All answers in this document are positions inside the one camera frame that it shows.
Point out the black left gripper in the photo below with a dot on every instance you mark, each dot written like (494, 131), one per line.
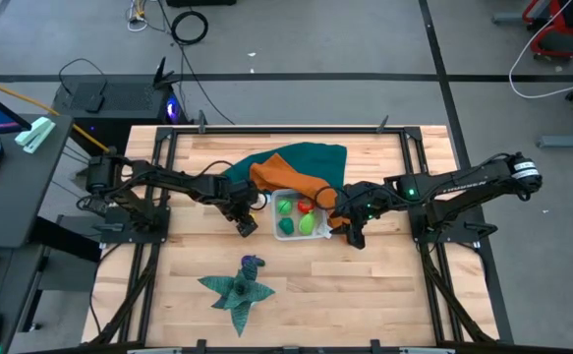
(239, 196)

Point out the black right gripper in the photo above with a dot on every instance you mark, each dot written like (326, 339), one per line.
(360, 204)

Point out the green toy ball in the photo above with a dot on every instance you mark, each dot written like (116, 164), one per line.
(284, 206)

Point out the light green toy pear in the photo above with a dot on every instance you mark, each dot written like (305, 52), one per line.
(307, 224)

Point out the red toy tomato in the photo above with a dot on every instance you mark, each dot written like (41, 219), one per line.
(306, 205)

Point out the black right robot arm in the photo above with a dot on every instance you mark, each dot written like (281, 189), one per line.
(463, 179)

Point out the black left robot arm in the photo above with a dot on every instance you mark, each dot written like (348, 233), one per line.
(168, 177)

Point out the clear plastic tupperware container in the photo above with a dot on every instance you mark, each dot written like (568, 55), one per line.
(296, 215)

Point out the orange cloth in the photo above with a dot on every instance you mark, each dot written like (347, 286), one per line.
(276, 177)

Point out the dark green cloth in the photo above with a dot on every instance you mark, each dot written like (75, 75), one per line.
(310, 162)

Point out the black wifi antenna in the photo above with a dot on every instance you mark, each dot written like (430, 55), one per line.
(160, 74)

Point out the black computer tower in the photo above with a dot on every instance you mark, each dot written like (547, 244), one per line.
(119, 96)

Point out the small black device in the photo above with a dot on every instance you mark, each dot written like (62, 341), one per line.
(94, 103)

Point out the black box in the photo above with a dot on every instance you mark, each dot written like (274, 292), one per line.
(200, 2)

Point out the mint green stapler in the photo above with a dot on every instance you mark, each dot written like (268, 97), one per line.
(35, 134)

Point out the dark grey desk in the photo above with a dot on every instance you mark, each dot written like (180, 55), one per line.
(16, 196)

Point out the black table frame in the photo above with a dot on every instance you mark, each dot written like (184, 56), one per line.
(296, 130)

